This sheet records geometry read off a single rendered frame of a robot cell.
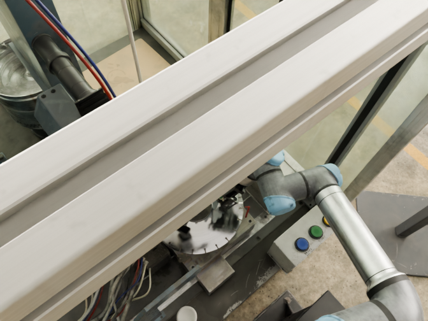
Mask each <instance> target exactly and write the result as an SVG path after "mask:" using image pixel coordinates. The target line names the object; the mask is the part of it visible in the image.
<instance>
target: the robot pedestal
mask: <svg viewBox="0 0 428 321"><path fill-rule="evenodd" d="M341 310H345V307H344V306H343V305H342V304H341V303H340V302H339V301H338V300H337V299H336V298H335V297H334V296H333V295H332V293H331V292H330V291H329V290H327V291H326V292H325V293H324V294H323V295H322V296H321V297H319V298H318V299H317V300H316V301H315V302H314V303H313V304H312V305H311V306H309V307H307V308H304V309H302V308H301V307H300V305H298V303H297V302H296V301H295V300H294V298H293V297H292V296H291V295H290V294H289V293H288V292H286V293H284V295H282V296H281V298H279V300H277V301H276V302H275V303H274V304H273V305H272V306H271V307H270V308H269V309H268V310H266V311H265V312H264V313H263V314H262V315H261V316H260V317H259V318H258V319H257V320H256V321H315V320H318V319H319V318H320V317H322V316H324V315H331V314H333V313H336V312H339V311H341Z"/></svg>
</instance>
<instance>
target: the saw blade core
mask: <svg viewBox="0 0 428 321"><path fill-rule="evenodd" d="M238 197H239V198H238V203H237V204H236V205H234V206H233V207H232V208H230V209H227V207H226V208H224V207H222V206H221V204H220V203H219V204H218V207H217V209H215V210H214V209H213V203H212V206H211V212H210V214H209V215H208V216H207V217H206V218H205V219H204V220H202V221H198V222H193V221H189V222H188V224H187V226H185V225H182V226H181V227H180V228H179V229H177V230H176V231H175V232H174V233H172V234H171V235H169V236H168V237H167V238H166V239H164V240H163V241H162V242H163V243H164V244H165V245H166V246H168V247H170V248H171V249H173V250H176V251H177V252H179V251H180V252H181V253H187V254H192V250H194V251H193V254H203V253H205V251H204V249H206V253H208V252H212V251H214V250H216V249H218V248H220V247H222V246H224V245H225V244H226V243H227V242H228V241H227V240H226V238H227V239H228V240H229V241H230V240H231V238H232V237H233V236H234V235H235V234H236V231H237V230H238V229H239V227H240V224H241V220H242V218H243V209H239V208H243V203H242V204H239V202H243V199H242V196H241V194H240V193H239V195H238ZM238 219H239V220H238ZM233 229H234V230H235V231H234V230H233ZM169 242H171V243H170V244H169ZM168 244H169V245H168ZM215 245H217V246H218V248H217V246H215ZM180 247H181V250H180Z"/></svg>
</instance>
